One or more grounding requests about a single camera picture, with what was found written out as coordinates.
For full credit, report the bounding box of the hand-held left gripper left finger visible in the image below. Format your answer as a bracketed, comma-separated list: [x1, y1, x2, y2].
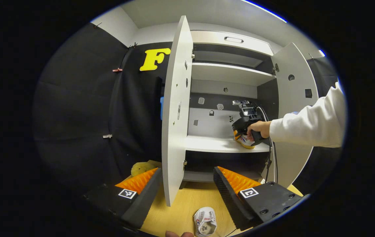
[84, 167, 163, 229]

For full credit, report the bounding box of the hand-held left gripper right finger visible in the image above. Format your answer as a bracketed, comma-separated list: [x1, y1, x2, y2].
[213, 166, 303, 231]

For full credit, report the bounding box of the white canvas shoe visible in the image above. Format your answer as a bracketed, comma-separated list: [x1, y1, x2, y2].
[235, 130, 257, 149]
[193, 207, 217, 237]

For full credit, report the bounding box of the white shoe cabinet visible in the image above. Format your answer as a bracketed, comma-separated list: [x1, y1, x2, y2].
[184, 31, 278, 183]

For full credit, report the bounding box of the white door with camera sticker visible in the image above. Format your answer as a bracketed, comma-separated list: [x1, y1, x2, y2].
[161, 15, 194, 207]

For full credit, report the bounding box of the white door with cat sticker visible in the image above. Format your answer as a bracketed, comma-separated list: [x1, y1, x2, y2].
[271, 42, 320, 188]

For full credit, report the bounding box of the white cabinet shelf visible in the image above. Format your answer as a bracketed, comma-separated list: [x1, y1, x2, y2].
[191, 63, 276, 87]
[185, 135, 271, 153]

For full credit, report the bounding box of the white cabinet drawer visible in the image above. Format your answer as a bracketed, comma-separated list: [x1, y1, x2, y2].
[191, 31, 274, 56]

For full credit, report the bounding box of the yellow plush toy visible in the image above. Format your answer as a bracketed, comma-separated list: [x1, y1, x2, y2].
[131, 160, 162, 177]

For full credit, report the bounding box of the black backdrop cloth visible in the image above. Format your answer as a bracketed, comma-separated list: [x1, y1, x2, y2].
[33, 23, 339, 195]

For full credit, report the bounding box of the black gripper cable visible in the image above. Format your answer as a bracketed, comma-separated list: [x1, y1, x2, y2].
[257, 105, 278, 184]

